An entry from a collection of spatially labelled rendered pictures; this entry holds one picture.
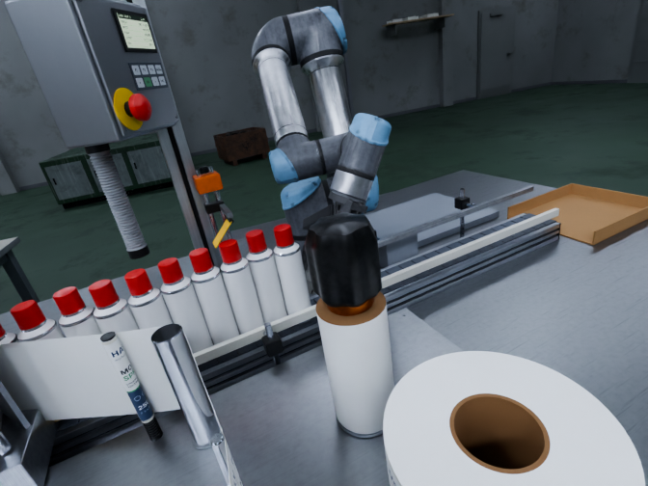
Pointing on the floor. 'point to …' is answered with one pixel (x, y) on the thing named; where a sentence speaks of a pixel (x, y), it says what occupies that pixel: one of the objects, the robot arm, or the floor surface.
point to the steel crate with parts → (242, 145)
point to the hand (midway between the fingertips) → (310, 285)
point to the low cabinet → (144, 154)
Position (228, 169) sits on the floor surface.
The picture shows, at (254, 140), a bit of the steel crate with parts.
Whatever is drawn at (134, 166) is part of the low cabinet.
